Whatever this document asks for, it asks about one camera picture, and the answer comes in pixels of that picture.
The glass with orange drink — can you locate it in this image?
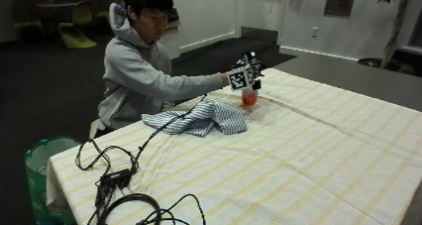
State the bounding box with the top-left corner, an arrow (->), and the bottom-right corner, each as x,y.
239,85 -> 259,109

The white cube of black markers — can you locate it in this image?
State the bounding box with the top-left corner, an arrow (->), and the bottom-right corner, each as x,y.
226,52 -> 266,91

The blue white striped cloth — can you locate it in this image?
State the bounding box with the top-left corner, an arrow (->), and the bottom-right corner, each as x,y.
140,98 -> 249,138

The cream striped tablecloth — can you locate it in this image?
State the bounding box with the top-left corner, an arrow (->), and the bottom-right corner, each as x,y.
45,67 -> 422,225

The the person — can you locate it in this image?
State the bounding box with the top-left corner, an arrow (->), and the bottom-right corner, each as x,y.
96,0 -> 230,131

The dark plant pot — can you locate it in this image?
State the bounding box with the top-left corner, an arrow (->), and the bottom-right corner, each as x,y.
355,56 -> 420,76

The indoor tree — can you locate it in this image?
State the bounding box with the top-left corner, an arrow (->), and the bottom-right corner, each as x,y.
355,0 -> 422,70

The white seat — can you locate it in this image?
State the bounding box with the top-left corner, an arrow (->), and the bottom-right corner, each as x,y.
88,118 -> 108,140

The lime green chair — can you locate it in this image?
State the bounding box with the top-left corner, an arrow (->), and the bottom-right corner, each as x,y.
94,0 -> 125,23
57,0 -> 98,50
10,0 -> 46,41

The black hub box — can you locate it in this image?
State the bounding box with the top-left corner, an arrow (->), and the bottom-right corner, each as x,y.
94,168 -> 134,190

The dark round table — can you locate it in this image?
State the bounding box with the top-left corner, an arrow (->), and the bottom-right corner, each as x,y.
34,0 -> 81,31

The green bin with clear liner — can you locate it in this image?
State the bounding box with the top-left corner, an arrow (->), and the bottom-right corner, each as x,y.
24,136 -> 81,225

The long thin black cable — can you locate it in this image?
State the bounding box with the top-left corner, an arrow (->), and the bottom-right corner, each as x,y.
130,93 -> 209,173

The dark wall panel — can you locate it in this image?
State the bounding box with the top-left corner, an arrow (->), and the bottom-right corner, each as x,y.
323,0 -> 358,18

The looped black cable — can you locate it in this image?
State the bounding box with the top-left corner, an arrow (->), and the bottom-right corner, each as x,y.
73,138 -> 140,172

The thick coiled black cable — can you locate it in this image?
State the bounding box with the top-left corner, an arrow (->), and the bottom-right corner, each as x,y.
85,184 -> 209,225

